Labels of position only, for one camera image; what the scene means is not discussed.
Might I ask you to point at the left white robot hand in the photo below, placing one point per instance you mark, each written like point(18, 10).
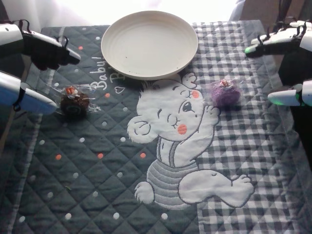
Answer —
point(41, 52)

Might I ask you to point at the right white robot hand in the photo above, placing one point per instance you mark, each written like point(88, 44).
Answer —
point(280, 39)

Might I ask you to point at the brown cake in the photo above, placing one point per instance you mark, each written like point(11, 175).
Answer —
point(74, 103)

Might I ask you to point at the purple cake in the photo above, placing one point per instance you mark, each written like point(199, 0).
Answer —
point(224, 97)

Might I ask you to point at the round white plate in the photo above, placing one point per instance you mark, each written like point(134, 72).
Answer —
point(146, 46)

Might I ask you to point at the grey quilt with printed bear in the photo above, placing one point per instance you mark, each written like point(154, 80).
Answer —
point(73, 151)

